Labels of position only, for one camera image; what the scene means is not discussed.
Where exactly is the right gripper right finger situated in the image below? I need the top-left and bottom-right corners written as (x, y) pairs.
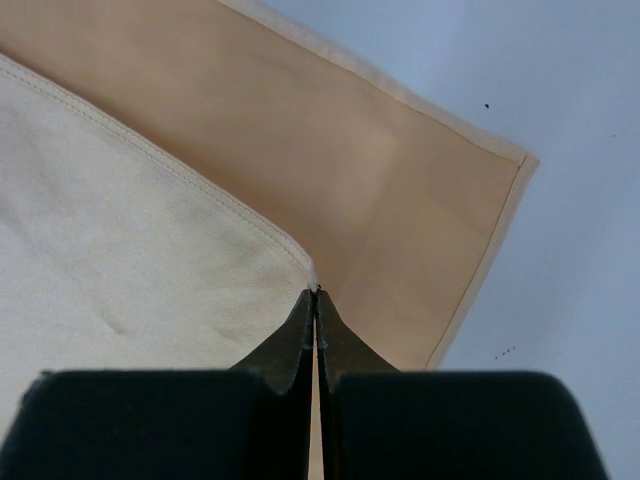
top-left (315, 291), bottom-right (607, 479)

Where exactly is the peach cloth napkin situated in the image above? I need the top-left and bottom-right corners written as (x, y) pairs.
top-left (1, 1), bottom-right (538, 447)

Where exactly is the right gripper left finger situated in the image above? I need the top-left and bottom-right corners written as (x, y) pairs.
top-left (1, 290), bottom-right (315, 479)

